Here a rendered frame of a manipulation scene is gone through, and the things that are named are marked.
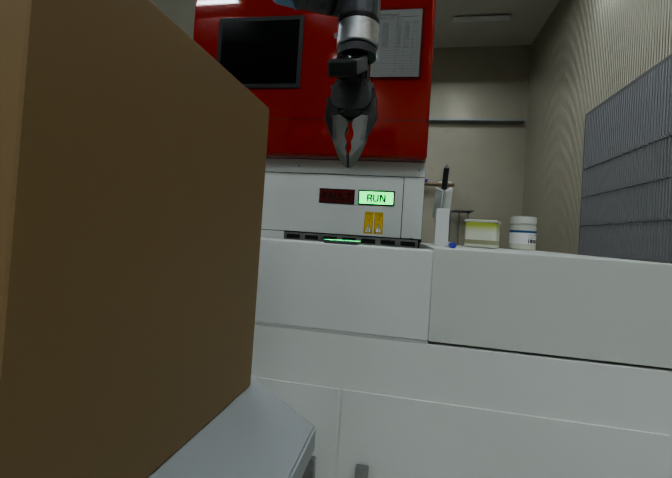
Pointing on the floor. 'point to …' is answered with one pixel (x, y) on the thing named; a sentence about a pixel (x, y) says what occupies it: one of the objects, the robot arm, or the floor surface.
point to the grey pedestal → (246, 441)
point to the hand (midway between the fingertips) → (347, 159)
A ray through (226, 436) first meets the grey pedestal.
